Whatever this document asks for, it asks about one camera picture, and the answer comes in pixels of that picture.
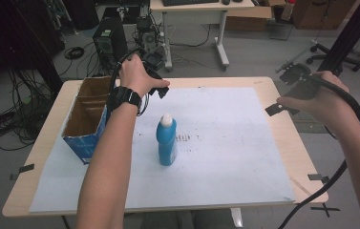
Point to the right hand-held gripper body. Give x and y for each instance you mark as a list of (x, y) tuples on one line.
[(297, 74)]

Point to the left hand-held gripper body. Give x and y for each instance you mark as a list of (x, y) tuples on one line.
[(152, 72)]

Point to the blue bottle with white cap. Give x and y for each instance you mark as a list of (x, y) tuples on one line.
[(166, 143)]

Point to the blue cardboard box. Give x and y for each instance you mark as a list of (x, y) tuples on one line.
[(83, 148)]

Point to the person's left hand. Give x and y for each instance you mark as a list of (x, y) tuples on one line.
[(134, 74)]

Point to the person's right hand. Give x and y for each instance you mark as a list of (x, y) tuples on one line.
[(324, 101)]

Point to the black wristwatch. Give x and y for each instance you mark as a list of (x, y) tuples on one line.
[(123, 95)]

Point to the black office chair base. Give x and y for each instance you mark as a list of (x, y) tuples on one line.
[(336, 57)]

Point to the black computer tower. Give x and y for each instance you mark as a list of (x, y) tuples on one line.
[(110, 41)]

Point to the white paper sheet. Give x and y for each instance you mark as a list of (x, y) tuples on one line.
[(231, 152)]

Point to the large brown cardboard box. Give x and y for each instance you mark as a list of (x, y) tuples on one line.
[(321, 14)]

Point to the flat brown cardboard box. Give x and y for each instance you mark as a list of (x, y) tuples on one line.
[(247, 19)]

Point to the white desk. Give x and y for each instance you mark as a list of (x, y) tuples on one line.
[(196, 8)]

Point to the black keyboard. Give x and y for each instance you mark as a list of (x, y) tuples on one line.
[(188, 2)]

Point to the black tape strip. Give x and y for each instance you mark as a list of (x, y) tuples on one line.
[(25, 169), (317, 177)]

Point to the black tape cross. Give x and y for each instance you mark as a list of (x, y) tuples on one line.
[(325, 209)]

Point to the white table leg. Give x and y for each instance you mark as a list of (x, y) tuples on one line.
[(237, 218)]

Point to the dark cabinet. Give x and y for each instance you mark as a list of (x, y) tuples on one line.
[(18, 41)]

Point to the black metal post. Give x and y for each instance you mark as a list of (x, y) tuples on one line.
[(349, 35)]

